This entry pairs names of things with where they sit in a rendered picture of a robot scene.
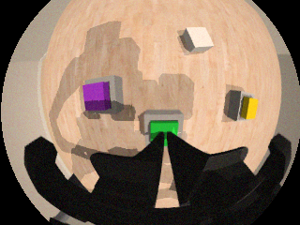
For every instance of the green button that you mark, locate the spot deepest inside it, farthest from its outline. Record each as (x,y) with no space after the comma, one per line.
(155,121)

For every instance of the purple button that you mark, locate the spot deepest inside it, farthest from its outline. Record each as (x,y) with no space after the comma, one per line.
(104,95)

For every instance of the yellow button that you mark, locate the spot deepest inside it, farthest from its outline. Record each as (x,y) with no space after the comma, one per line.
(242,106)

